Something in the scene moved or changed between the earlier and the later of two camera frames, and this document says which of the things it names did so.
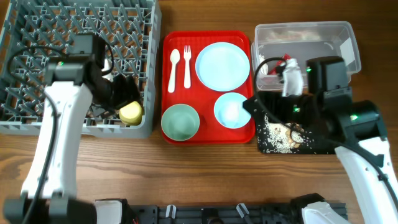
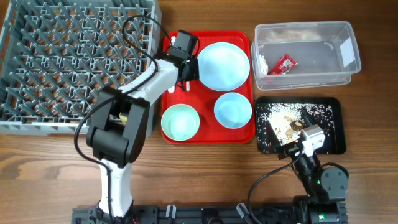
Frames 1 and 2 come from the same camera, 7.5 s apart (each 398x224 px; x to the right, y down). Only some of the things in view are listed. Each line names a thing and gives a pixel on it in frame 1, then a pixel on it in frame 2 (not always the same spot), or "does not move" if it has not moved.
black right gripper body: [294, 109] -> [288, 150]
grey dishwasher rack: [33, 32] does not move
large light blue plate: [222, 66] does not move
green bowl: [180, 122] does not move
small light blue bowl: [229, 111] does not move
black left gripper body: [113, 94] -> [194, 73]
